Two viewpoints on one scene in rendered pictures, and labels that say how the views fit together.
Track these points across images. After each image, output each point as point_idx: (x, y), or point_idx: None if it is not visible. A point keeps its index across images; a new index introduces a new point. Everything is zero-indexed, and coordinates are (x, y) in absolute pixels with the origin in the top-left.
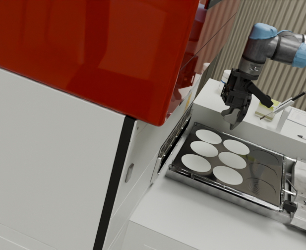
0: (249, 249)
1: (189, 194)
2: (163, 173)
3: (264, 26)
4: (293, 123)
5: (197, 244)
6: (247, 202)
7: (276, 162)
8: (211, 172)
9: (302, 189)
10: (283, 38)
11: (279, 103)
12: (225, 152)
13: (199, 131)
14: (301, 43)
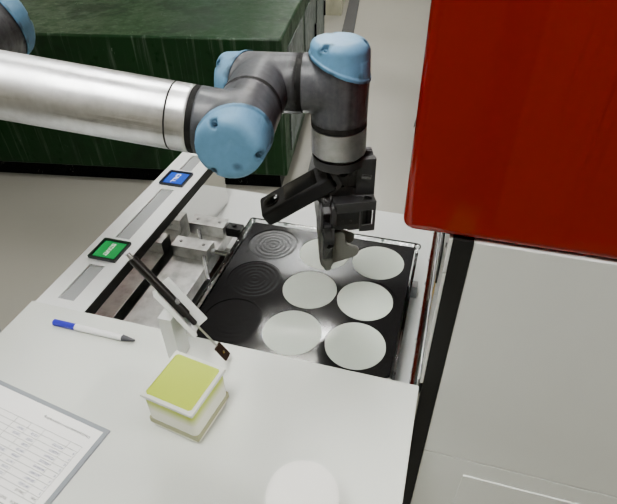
0: (297, 218)
1: None
2: (419, 296)
3: (348, 33)
4: (96, 410)
5: None
6: None
7: (210, 312)
8: None
9: (181, 279)
10: (292, 52)
11: (150, 383)
12: (320, 305)
13: (377, 355)
14: (247, 51)
